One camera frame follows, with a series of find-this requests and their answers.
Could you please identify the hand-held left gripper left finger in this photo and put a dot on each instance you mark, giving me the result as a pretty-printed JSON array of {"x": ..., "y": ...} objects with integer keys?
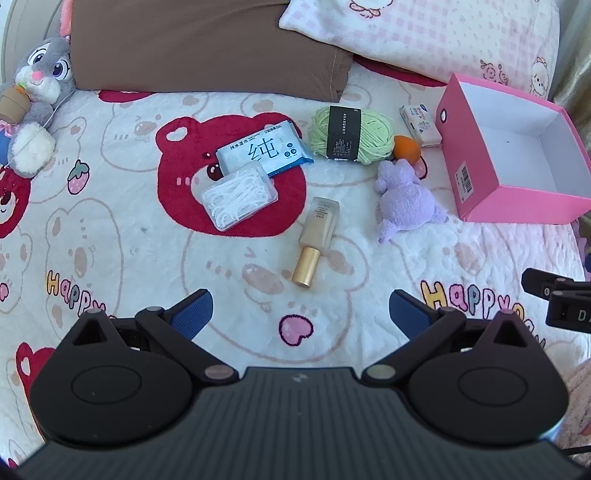
[{"x": 194, "y": 311}]

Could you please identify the beige headboard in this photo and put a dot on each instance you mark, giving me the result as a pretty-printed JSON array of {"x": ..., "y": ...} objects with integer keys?
[{"x": 23, "y": 27}]

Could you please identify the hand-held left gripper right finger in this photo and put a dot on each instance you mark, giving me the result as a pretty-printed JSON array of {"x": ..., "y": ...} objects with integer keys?
[{"x": 408, "y": 314}]

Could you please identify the purple plush toy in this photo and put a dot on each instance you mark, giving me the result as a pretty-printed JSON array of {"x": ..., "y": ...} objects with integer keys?
[{"x": 406, "y": 198}]

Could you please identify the pink checked pillow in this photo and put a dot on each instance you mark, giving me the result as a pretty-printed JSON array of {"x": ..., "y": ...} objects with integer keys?
[{"x": 438, "y": 37}]

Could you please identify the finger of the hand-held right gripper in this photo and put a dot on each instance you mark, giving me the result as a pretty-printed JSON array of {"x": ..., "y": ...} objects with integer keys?
[{"x": 535, "y": 281}]

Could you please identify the grey rabbit plush toy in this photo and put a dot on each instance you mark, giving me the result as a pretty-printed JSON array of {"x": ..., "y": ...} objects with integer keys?
[{"x": 46, "y": 60}]

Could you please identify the clear floss pick box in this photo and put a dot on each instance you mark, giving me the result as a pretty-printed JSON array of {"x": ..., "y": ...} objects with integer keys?
[{"x": 238, "y": 196}]

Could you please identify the golden curtain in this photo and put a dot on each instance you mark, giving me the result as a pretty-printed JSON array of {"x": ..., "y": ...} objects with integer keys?
[{"x": 577, "y": 92}]

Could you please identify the green yarn ball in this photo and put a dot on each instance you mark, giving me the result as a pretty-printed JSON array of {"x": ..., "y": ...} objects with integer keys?
[{"x": 374, "y": 134}]

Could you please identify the printed bear blanket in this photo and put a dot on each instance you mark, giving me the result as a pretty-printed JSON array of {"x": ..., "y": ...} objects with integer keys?
[{"x": 138, "y": 258}]

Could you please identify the brown pillow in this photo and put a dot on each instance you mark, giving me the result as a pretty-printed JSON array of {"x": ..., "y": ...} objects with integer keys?
[{"x": 207, "y": 46}]

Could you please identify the gold capped foundation bottle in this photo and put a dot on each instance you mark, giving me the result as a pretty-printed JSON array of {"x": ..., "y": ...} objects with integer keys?
[{"x": 316, "y": 230}]

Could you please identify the orange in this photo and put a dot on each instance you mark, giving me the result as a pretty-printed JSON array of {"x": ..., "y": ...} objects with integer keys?
[{"x": 406, "y": 148}]

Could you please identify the white tissue pack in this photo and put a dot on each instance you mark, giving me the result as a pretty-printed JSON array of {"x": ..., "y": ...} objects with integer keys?
[{"x": 418, "y": 122}]

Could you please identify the blue wet wipes pack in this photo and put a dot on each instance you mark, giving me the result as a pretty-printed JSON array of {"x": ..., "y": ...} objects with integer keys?
[{"x": 263, "y": 150}]

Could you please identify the pink cardboard box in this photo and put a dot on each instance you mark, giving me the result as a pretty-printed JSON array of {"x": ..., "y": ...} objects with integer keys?
[{"x": 480, "y": 157}]

